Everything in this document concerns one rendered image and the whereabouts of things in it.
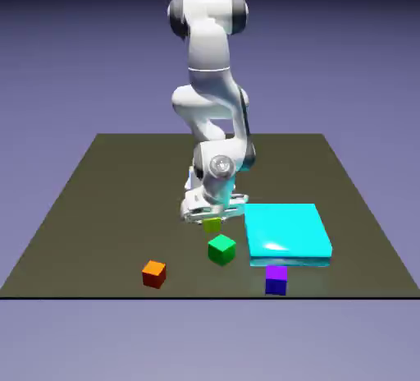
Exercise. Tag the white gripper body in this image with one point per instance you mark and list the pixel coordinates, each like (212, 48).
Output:
(193, 207)

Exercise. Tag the small yellow-green cube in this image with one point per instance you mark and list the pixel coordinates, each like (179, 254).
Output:
(212, 225)

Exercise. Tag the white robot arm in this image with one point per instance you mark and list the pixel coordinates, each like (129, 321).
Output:
(208, 46)

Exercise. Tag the small green cube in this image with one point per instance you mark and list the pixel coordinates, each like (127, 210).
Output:
(221, 249)

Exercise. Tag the small orange cube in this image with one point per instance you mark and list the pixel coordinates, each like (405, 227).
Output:
(154, 274)

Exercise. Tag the small purple cube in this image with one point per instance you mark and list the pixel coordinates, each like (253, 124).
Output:
(276, 280)

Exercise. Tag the large cyan box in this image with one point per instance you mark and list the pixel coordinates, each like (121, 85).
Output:
(285, 233)

